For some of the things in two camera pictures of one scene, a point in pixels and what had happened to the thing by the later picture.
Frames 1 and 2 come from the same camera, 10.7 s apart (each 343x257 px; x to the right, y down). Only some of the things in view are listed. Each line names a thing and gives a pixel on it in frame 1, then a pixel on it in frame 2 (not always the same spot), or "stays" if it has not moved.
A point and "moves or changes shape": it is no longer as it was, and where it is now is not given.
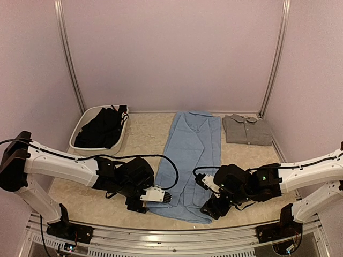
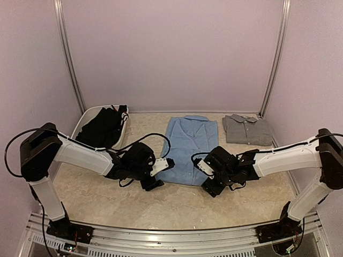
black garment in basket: [102, 130] stays
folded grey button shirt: [240, 129] stays
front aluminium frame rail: [239, 241] stays
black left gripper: [135, 206] -> [152, 184]
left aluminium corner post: [59, 12] stays
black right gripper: [213, 206] -> [213, 190]
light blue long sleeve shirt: [192, 140] moves or changes shape
